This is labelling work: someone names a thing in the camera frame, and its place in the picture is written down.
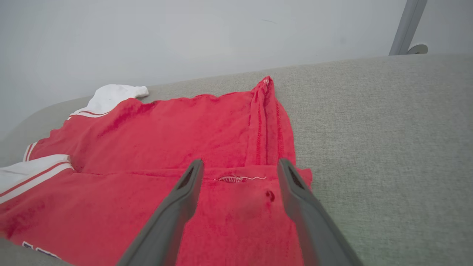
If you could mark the red and white garment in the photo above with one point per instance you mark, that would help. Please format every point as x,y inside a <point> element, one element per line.
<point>166,133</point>

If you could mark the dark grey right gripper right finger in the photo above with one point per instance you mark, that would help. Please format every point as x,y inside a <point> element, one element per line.
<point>314,229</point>

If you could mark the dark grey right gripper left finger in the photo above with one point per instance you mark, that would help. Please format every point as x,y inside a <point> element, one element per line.
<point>166,221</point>

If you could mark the grey metal wall post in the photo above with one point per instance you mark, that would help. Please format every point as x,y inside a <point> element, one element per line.
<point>408,22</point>

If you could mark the round post foot plate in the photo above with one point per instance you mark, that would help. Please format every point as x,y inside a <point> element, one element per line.
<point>419,48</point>

